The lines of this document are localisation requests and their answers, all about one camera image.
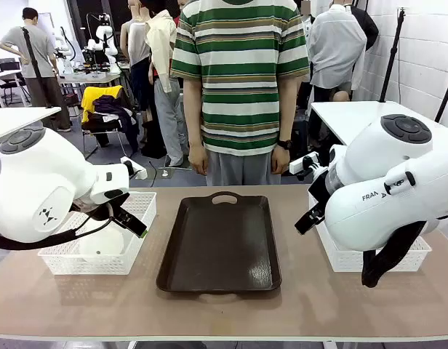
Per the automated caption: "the translucent white conical flask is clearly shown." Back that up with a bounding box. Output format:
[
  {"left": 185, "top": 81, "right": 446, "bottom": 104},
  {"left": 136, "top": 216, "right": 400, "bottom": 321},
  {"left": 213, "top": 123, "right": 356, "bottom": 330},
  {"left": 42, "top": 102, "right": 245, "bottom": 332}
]
[{"left": 78, "top": 217, "right": 125, "bottom": 265}]

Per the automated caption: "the dark clothes pile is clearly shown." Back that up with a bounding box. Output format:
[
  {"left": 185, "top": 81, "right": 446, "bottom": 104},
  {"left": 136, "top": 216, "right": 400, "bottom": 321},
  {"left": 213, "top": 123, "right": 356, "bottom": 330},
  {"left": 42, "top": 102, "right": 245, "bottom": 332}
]
[{"left": 92, "top": 94, "right": 140, "bottom": 153}]

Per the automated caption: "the mannequin with tank top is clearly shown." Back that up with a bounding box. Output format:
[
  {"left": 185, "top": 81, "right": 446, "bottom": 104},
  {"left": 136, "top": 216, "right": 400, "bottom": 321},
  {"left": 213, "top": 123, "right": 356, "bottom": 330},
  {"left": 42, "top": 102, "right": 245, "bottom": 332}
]
[{"left": 120, "top": 0, "right": 153, "bottom": 121}]

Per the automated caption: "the person in striped shirt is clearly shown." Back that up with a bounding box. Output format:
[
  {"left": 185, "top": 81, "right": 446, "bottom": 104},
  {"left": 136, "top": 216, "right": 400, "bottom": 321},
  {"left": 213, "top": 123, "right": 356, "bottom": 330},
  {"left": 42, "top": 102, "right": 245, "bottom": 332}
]
[{"left": 170, "top": 0, "right": 311, "bottom": 186}]

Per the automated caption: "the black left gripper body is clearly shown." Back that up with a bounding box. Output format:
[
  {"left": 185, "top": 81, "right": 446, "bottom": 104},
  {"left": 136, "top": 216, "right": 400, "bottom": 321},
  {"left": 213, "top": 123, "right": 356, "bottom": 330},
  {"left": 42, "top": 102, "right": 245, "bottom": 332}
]
[{"left": 73, "top": 193, "right": 130, "bottom": 222}]

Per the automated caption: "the black tripod leg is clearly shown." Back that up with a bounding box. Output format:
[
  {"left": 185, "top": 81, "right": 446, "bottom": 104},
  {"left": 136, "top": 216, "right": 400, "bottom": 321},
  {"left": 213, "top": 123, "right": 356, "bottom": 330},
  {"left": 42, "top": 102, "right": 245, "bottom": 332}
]
[{"left": 434, "top": 65, "right": 448, "bottom": 123}]

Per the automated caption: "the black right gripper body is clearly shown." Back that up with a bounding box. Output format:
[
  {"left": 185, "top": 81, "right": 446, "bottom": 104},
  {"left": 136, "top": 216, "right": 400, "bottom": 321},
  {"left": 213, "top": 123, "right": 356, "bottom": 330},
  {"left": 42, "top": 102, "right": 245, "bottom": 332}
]
[{"left": 308, "top": 170, "right": 334, "bottom": 214}]

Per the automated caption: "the person's right forearm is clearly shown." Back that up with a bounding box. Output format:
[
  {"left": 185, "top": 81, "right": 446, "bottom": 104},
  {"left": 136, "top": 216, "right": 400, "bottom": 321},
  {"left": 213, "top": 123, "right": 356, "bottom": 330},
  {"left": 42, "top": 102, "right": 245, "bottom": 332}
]
[{"left": 183, "top": 78, "right": 205, "bottom": 146}]

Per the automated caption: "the white perforated plastic basket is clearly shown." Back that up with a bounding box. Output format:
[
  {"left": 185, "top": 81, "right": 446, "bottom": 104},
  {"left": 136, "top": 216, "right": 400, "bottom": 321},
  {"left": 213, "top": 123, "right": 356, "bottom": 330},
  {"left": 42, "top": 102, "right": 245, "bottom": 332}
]
[
  {"left": 37, "top": 191, "right": 158, "bottom": 276},
  {"left": 307, "top": 192, "right": 433, "bottom": 273}
]

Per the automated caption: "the yellow garment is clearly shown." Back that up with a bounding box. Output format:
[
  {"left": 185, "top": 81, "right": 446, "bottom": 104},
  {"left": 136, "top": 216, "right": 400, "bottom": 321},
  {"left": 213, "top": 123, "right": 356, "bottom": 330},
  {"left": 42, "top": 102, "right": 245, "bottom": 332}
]
[{"left": 81, "top": 85, "right": 124, "bottom": 124}]

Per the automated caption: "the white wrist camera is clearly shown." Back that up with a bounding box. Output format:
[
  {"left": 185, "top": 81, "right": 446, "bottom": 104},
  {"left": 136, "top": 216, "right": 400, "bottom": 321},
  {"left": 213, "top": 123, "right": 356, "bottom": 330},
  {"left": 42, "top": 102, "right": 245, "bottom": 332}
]
[
  {"left": 289, "top": 152, "right": 321, "bottom": 179},
  {"left": 121, "top": 156, "right": 148, "bottom": 180}
]

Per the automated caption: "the black metal chair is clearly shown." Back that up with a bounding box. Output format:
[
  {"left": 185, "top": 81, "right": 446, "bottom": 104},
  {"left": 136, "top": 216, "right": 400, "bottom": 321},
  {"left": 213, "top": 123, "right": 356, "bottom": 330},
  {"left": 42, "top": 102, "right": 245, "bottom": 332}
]
[{"left": 81, "top": 118, "right": 135, "bottom": 161}]

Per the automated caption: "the silver floor base plate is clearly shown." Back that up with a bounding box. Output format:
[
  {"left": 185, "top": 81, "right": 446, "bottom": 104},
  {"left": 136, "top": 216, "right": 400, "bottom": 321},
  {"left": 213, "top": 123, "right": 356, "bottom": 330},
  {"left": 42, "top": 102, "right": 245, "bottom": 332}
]
[{"left": 147, "top": 165, "right": 193, "bottom": 181}]

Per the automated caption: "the person's left hand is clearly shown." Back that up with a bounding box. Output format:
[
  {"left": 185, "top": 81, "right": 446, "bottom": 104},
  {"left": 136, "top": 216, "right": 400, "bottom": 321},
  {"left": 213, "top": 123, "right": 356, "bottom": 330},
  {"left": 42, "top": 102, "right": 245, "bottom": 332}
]
[{"left": 271, "top": 145, "right": 292, "bottom": 176}]

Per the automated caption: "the black office chair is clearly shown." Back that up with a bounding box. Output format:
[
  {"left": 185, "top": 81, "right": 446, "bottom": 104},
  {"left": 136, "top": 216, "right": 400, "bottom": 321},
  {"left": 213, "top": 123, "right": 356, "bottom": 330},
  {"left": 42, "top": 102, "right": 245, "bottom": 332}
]
[{"left": 0, "top": 57, "right": 31, "bottom": 106}]

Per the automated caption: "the background work table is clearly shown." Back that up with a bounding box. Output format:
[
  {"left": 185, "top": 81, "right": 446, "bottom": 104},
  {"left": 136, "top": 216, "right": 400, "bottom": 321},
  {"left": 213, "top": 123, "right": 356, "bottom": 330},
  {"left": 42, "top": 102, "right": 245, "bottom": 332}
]
[{"left": 58, "top": 71, "right": 124, "bottom": 87}]

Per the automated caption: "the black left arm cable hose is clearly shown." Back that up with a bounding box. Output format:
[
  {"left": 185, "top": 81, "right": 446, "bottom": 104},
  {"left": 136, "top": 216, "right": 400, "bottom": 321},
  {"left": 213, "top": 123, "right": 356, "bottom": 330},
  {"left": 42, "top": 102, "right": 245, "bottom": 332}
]
[{"left": 0, "top": 203, "right": 118, "bottom": 251}]

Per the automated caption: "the person in grey t-shirt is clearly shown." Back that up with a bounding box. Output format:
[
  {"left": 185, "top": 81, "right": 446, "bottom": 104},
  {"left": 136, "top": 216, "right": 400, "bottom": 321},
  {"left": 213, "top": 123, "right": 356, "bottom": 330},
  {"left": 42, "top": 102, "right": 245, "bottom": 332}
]
[{"left": 0, "top": 7, "right": 72, "bottom": 132}]

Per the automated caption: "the person's right hand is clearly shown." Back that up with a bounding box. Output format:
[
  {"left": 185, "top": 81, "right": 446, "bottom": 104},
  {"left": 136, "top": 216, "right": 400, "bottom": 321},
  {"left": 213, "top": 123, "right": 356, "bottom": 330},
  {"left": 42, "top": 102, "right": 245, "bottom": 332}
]
[{"left": 188, "top": 143, "right": 209, "bottom": 177}]

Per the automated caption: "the black tripod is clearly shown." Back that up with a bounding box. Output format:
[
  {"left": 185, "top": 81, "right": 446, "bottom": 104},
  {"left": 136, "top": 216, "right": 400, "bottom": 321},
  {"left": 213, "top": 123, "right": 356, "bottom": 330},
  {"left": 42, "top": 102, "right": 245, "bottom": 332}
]
[{"left": 379, "top": 7, "right": 409, "bottom": 103}]

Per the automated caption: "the mannequin with white shirt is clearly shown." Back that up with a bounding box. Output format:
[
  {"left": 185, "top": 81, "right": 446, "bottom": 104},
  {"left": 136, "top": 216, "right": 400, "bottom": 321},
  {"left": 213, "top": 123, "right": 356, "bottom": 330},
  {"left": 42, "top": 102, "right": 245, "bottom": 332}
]
[{"left": 305, "top": 3, "right": 369, "bottom": 103}]

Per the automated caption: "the black red crate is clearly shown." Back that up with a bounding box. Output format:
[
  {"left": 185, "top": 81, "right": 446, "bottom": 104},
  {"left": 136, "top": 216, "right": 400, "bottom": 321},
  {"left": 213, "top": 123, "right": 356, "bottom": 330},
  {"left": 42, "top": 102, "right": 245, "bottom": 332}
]
[{"left": 62, "top": 92, "right": 81, "bottom": 111}]

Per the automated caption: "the person's left forearm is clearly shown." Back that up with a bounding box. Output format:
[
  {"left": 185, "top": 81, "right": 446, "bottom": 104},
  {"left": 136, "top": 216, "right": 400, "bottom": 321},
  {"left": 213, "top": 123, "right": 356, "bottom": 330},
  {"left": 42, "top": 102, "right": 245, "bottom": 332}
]
[{"left": 278, "top": 76, "right": 301, "bottom": 141}]

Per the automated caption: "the dark brown plastic tray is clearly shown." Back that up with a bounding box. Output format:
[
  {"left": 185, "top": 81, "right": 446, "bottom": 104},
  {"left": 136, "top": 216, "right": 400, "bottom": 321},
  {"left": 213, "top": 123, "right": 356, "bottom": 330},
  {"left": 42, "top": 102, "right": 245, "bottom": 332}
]
[{"left": 156, "top": 191, "right": 282, "bottom": 294}]

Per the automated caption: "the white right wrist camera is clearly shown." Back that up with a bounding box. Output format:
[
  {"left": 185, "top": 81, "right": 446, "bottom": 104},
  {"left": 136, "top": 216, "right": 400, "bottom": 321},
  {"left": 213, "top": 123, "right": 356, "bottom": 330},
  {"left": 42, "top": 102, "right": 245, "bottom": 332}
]
[{"left": 289, "top": 152, "right": 321, "bottom": 179}]

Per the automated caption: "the black light stand pole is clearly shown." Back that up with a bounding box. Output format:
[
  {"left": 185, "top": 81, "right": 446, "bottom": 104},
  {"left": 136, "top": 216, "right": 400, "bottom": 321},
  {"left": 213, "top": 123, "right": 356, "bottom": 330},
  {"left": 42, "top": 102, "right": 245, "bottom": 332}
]
[{"left": 22, "top": 27, "right": 52, "bottom": 108}]

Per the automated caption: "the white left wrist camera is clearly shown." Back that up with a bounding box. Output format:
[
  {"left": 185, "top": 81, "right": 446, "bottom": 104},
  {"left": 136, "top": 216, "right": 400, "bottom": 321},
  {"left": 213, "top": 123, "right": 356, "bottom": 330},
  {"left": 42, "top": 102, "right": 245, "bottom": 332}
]
[{"left": 121, "top": 156, "right": 148, "bottom": 180}]

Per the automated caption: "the mannequin with cream shirt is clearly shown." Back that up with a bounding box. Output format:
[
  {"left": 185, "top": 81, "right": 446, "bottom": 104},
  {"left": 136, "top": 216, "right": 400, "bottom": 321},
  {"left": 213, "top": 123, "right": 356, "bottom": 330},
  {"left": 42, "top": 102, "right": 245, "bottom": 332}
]
[{"left": 143, "top": 0, "right": 191, "bottom": 168}]

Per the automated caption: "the black hanging jacket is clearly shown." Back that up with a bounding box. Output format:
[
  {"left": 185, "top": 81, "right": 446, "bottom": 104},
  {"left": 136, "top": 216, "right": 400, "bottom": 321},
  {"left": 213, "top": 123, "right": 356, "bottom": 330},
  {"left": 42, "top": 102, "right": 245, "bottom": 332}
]
[{"left": 351, "top": 5, "right": 380, "bottom": 52}]

